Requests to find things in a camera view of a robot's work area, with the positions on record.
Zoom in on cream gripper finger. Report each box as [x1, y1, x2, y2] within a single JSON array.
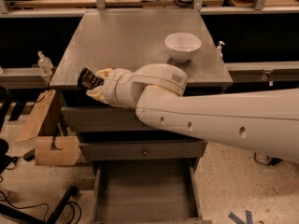
[[95, 68, 112, 79], [86, 87, 107, 104]]

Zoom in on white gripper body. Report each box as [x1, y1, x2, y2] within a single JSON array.
[[103, 68, 136, 108]]

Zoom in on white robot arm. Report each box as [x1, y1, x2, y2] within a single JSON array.
[[87, 63, 299, 163]]

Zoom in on grey top drawer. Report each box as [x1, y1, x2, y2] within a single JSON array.
[[62, 105, 155, 133]]

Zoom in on grey wooden drawer cabinet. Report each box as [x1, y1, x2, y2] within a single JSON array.
[[50, 8, 234, 173]]

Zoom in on grey middle drawer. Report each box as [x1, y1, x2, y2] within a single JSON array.
[[79, 140, 207, 161]]

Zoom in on grey open bottom drawer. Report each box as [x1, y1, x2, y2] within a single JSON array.
[[90, 159, 212, 224]]

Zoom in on clear sanitizer bottle left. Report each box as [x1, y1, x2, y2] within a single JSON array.
[[37, 51, 54, 76]]

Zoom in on brown cardboard box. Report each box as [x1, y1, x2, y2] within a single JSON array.
[[35, 136, 81, 166]]

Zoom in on white ceramic bowl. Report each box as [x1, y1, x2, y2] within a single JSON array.
[[164, 33, 202, 63]]

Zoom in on small white pump bottle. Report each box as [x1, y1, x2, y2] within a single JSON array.
[[216, 41, 225, 58]]

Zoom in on black cable on floor left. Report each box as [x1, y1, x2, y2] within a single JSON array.
[[0, 189, 82, 224]]

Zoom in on black power cable and adapter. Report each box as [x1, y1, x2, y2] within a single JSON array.
[[252, 152, 284, 167]]

